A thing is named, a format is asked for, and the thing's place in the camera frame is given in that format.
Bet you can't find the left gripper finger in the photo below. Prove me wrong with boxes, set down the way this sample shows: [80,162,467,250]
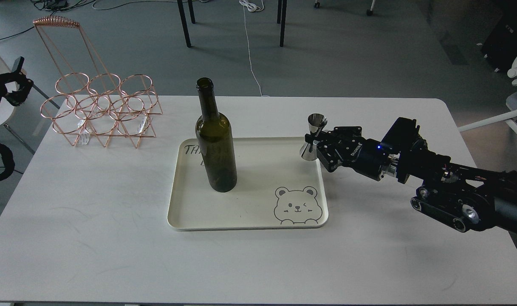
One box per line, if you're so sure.
[4,77,34,107]
[0,57,27,83]

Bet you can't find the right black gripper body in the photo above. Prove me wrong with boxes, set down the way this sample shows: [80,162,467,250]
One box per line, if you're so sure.
[317,126,389,181]

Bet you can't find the silver metal jigger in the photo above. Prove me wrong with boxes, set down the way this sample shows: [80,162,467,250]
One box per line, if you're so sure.
[299,113,328,161]

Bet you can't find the dark green wine bottle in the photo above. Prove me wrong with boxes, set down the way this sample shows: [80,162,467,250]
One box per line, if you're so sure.
[195,77,237,192]

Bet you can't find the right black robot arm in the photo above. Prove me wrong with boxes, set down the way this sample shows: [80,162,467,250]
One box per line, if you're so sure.
[300,113,517,234]

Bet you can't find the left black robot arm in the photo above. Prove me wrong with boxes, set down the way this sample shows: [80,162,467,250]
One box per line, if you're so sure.
[0,57,34,181]

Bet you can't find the cream bear tray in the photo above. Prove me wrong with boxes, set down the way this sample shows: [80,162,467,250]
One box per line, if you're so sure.
[167,137,329,231]

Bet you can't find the black table legs right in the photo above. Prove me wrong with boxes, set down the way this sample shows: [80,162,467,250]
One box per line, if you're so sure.
[277,0,288,47]

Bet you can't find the black table legs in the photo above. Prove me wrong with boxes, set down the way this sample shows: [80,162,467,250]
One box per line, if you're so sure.
[277,0,288,47]
[176,0,196,48]

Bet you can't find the black table legs left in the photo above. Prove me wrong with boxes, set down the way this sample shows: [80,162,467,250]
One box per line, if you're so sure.
[176,0,196,48]

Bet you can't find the copper wire bottle rack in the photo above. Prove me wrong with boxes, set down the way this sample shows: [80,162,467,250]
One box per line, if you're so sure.
[33,16,163,148]

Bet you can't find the black floor cables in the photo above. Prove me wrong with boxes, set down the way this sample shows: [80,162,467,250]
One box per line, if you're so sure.
[0,0,98,45]

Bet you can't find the white floor cable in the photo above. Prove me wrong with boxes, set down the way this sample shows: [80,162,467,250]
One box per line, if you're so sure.
[239,0,271,98]

